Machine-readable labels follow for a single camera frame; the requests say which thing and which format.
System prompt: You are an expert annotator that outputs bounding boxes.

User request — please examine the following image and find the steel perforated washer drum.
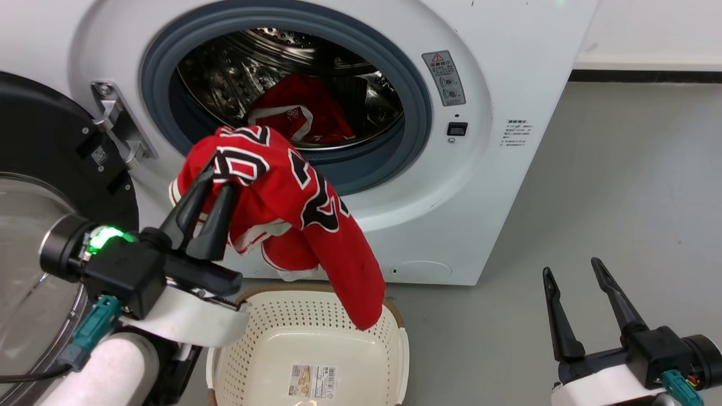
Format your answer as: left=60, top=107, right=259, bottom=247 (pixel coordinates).
left=176, top=27, right=404, bottom=150

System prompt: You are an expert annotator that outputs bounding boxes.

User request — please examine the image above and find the small printed text label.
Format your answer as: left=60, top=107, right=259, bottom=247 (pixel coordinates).
left=504, top=118, right=534, bottom=148

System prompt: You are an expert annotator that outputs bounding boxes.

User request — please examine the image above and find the teal cable connector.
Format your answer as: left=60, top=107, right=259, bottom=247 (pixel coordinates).
left=72, top=296, right=122, bottom=350
left=661, top=369, right=705, bottom=406

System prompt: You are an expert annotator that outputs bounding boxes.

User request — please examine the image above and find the grey rubber door gasket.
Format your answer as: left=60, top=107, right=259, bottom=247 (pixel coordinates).
left=140, top=0, right=433, bottom=197

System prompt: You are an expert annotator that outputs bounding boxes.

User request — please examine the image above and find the thin black cable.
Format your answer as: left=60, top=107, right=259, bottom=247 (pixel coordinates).
left=0, top=364, right=74, bottom=385

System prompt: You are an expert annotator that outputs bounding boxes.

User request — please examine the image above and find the red garment with white trim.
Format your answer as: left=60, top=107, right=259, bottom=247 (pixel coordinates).
left=245, top=73, right=356, bottom=144

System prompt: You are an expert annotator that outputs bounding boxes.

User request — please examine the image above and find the dark wall baseboard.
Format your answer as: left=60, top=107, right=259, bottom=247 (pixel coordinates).
left=569, top=69, right=722, bottom=84

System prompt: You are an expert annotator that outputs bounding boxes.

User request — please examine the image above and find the white front-load washing machine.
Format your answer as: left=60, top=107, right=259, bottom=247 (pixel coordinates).
left=0, top=0, right=600, bottom=286

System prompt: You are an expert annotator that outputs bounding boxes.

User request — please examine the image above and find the black glass washing machine door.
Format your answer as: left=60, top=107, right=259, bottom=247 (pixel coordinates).
left=0, top=72, right=140, bottom=406

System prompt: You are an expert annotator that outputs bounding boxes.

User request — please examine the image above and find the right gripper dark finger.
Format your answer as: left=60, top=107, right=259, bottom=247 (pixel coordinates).
left=543, top=267, right=586, bottom=363
left=591, top=258, right=649, bottom=339

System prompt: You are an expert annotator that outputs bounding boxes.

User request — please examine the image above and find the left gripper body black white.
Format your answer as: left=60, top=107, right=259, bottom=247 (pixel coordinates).
left=39, top=214, right=252, bottom=347

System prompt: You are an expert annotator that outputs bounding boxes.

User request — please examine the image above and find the silver metal door hinge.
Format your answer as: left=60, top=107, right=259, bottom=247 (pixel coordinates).
left=90, top=81, right=157, bottom=170

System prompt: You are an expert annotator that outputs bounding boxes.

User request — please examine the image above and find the red jersey with black numbers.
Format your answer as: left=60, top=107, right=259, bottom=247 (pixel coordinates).
left=168, top=125, right=387, bottom=332

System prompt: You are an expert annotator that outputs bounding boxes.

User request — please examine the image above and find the cream perforated laundry basket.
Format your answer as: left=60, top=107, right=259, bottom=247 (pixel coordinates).
left=206, top=284, right=410, bottom=406

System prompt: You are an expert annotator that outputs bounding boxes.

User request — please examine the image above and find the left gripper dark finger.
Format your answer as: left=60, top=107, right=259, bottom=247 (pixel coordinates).
left=186, top=183, right=237, bottom=261
left=160, top=166, right=216, bottom=249

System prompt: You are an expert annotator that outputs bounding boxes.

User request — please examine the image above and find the grey warning sticker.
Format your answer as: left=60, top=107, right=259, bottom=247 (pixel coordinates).
left=422, top=50, right=466, bottom=107

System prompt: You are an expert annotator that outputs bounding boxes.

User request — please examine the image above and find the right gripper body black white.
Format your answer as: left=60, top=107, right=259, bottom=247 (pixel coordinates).
left=552, top=327, right=722, bottom=406

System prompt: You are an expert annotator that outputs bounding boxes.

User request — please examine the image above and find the barcode label sticker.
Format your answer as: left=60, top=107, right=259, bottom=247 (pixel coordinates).
left=289, top=364, right=337, bottom=400

